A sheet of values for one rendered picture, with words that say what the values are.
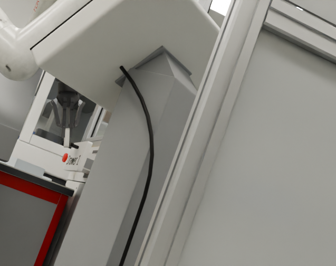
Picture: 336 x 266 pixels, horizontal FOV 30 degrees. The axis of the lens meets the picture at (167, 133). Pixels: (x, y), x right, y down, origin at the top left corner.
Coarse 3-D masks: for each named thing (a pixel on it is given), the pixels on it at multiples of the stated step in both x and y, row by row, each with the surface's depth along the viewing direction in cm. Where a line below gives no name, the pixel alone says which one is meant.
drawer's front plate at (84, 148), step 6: (78, 144) 233; (84, 144) 222; (90, 144) 218; (72, 150) 240; (78, 150) 228; (84, 150) 217; (72, 156) 235; (78, 156) 224; (84, 156) 217; (66, 162) 242; (78, 162) 219; (84, 162) 217; (66, 168) 236; (72, 168) 225; (78, 168) 216
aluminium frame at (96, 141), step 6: (198, 0) 189; (204, 0) 190; (210, 0) 190; (204, 6) 190; (210, 6) 192; (96, 108) 278; (96, 114) 273; (90, 120) 279; (96, 120) 273; (90, 126) 274; (90, 132) 272; (84, 138) 275; (90, 138) 261; (96, 138) 250; (96, 144) 245
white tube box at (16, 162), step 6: (12, 162) 245; (18, 162) 243; (24, 162) 244; (18, 168) 243; (24, 168) 244; (30, 168) 245; (36, 168) 247; (42, 168) 248; (36, 174) 247; (42, 174) 248
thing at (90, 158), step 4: (88, 156) 219; (92, 156) 220; (88, 160) 219; (92, 160) 219; (84, 164) 218; (88, 164) 219; (84, 168) 219; (88, 168) 219; (84, 172) 237; (88, 172) 228
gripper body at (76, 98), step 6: (60, 84) 228; (60, 90) 228; (66, 90) 227; (72, 90) 227; (60, 96) 228; (66, 96) 229; (72, 96) 230; (78, 96) 231; (60, 102) 228; (66, 102) 229
